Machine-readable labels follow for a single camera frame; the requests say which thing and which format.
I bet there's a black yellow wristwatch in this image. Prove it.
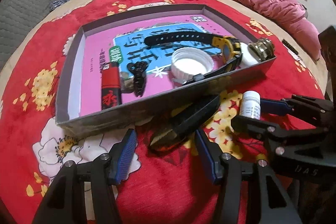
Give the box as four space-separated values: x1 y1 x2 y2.
144 31 243 85

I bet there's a grey cardboard box tray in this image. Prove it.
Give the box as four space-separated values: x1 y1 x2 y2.
55 4 273 138

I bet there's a beige bed sheet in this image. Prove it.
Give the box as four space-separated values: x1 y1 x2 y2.
1 0 328 94

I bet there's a grey quilted headboard cover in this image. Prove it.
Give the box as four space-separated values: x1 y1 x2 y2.
1 0 57 68

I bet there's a white pill bottle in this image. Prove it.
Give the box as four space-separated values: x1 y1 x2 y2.
239 90 261 120

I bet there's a metal glass ink bottle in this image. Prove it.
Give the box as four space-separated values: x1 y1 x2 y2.
248 38 275 61

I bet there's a red lighter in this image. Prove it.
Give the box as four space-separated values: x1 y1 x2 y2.
101 62 122 110

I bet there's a red floral blanket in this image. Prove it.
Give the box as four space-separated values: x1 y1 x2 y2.
1 0 324 223

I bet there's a black hair clip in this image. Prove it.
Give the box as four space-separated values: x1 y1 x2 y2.
127 61 149 97

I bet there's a blue patterned cloth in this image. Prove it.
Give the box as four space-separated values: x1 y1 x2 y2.
50 0 70 12

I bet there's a white plastic bottle cap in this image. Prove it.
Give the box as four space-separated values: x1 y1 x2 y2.
171 47 214 80

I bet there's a white earbuds case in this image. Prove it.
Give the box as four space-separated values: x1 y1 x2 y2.
240 43 261 68

